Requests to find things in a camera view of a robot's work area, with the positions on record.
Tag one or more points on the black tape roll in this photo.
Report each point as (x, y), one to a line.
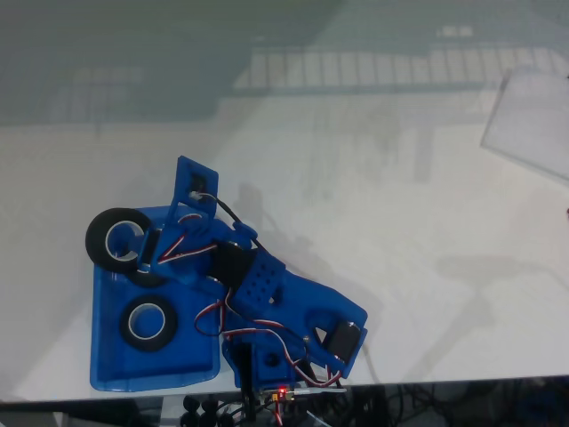
(149, 280)
(126, 333)
(95, 240)

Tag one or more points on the blue translucent plastic bin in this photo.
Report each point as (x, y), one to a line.
(151, 364)

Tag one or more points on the black table clamp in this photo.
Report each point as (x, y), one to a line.
(248, 378)

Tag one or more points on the black clamp knob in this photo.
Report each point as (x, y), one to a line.
(190, 411)
(209, 413)

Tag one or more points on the controller board with red light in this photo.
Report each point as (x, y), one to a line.
(280, 393)

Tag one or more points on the white flat connector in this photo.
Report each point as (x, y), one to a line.
(324, 390)

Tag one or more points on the clear plastic sheet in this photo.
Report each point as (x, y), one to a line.
(529, 120)

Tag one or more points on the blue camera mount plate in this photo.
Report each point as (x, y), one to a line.
(206, 175)

